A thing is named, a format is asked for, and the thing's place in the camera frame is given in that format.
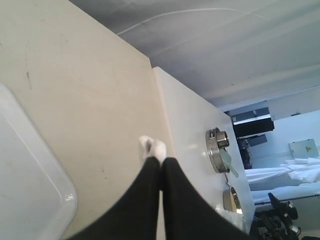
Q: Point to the grey electrical wall box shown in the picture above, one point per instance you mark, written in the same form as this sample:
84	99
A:
303	149

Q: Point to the black background monitor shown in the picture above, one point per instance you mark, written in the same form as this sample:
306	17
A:
252	122

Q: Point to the round metal table fitting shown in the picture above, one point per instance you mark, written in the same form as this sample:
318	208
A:
217	142

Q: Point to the white adjoining table panel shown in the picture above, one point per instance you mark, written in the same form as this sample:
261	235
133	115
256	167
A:
188	116

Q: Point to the white draped background cloth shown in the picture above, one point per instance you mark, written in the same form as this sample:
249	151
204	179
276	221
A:
304	171

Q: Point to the white piece skewer tip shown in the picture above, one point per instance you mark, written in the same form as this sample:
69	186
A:
150	147

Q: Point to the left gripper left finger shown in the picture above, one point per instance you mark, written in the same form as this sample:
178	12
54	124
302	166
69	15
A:
135	215

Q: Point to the black equipment on floor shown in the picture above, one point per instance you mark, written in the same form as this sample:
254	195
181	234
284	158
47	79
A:
277	222

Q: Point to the white backdrop curtain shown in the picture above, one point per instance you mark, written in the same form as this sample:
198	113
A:
231	52

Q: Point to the white rectangular plastic tray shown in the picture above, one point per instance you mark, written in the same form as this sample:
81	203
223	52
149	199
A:
37	198

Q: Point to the brass round table fitting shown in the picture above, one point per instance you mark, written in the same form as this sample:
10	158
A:
231	201

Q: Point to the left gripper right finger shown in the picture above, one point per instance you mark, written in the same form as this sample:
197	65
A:
187	216

